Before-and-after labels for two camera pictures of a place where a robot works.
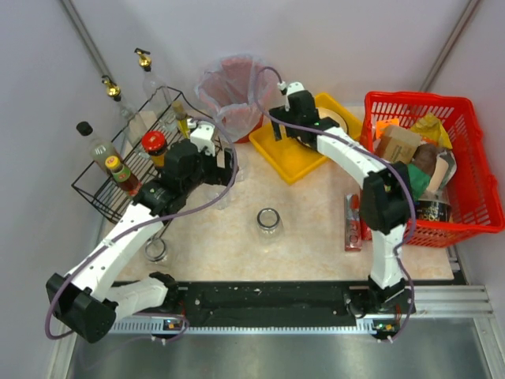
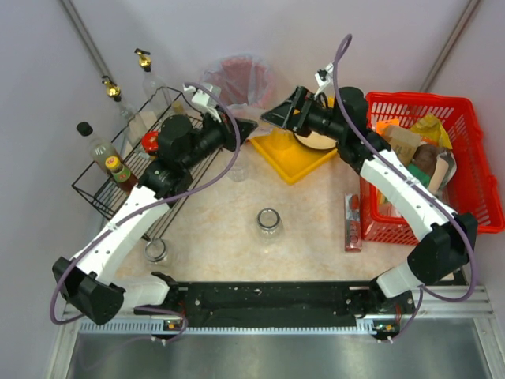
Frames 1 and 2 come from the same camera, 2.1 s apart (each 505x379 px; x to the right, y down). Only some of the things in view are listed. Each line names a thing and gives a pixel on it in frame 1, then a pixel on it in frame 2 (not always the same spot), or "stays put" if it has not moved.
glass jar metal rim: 268,221 stays put
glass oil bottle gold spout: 129,116 stays put
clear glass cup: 212,191 → 281,139
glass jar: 155,249 stays put
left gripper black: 226,167 → 228,132
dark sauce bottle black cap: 99,150 stays put
